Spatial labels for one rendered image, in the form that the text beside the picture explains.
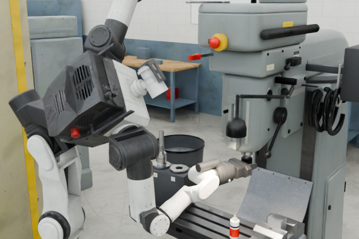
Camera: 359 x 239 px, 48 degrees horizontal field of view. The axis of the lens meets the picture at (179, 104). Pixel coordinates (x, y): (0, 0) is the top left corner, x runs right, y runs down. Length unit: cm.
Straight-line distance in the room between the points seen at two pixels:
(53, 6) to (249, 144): 746
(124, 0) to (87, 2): 737
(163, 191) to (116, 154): 75
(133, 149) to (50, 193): 51
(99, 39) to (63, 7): 720
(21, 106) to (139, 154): 55
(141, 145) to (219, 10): 53
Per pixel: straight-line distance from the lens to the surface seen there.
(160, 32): 751
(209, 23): 144
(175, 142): 399
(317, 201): 211
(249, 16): 137
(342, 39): 226
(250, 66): 148
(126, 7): 159
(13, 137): 295
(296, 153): 204
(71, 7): 881
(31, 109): 161
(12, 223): 316
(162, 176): 200
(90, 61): 135
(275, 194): 210
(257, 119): 156
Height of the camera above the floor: 189
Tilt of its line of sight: 14 degrees down
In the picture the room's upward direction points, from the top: straight up
